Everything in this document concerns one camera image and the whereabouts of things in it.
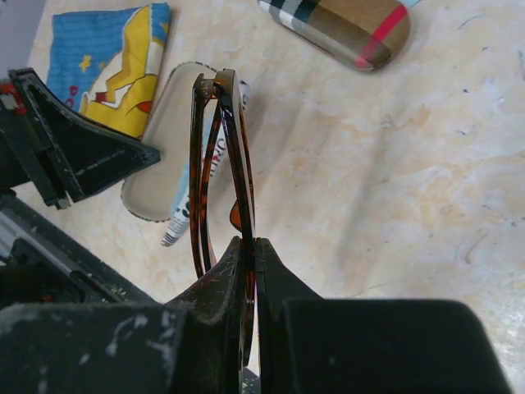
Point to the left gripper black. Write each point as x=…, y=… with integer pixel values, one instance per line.
x=67, y=156

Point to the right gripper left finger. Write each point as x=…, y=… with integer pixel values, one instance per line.
x=56, y=338

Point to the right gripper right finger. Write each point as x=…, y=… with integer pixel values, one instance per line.
x=309, y=344

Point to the flag newsprint glasses case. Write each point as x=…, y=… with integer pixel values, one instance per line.
x=160, y=193

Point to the brown tortoise sunglasses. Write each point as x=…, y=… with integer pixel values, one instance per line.
x=218, y=158

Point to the blue yellow cartoon pouch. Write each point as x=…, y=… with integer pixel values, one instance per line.
x=105, y=64

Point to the plaid glasses case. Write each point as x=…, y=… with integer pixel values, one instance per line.
x=363, y=34

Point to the light blue cloth rear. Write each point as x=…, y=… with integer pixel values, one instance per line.
x=409, y=3

